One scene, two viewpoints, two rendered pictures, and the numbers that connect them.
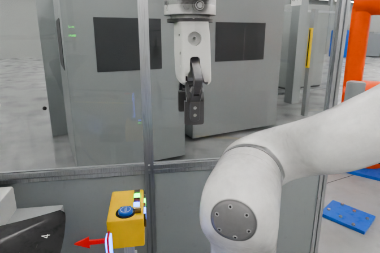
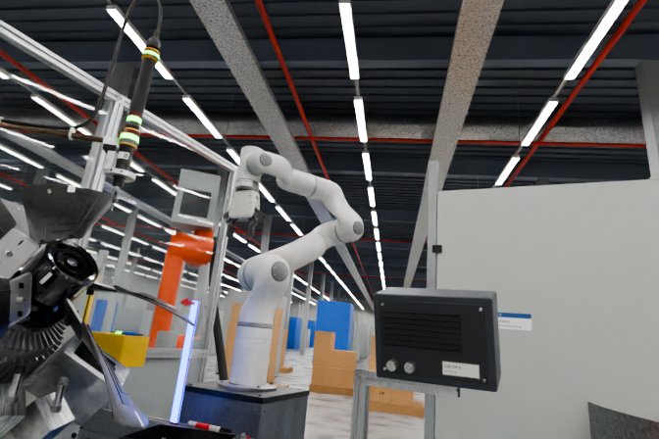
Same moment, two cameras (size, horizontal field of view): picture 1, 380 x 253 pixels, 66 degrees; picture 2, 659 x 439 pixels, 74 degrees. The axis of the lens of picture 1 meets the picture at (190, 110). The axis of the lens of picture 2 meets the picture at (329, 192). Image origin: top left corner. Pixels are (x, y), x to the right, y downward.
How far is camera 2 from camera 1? 1.27 m
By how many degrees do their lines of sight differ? 63
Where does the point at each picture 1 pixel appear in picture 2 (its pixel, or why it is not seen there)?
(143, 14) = (96, 183)
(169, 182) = not seen: hidden behind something
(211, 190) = (269, 260)
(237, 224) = (282, 271)
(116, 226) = (130, 342)
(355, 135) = (308, 246)
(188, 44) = (254, 200)
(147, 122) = not seen: hidden behind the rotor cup
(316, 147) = (295, 252)
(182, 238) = not seen: outside the picture
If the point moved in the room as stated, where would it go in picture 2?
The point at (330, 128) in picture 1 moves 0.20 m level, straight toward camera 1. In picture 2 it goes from (299, 244) to (326, 236)
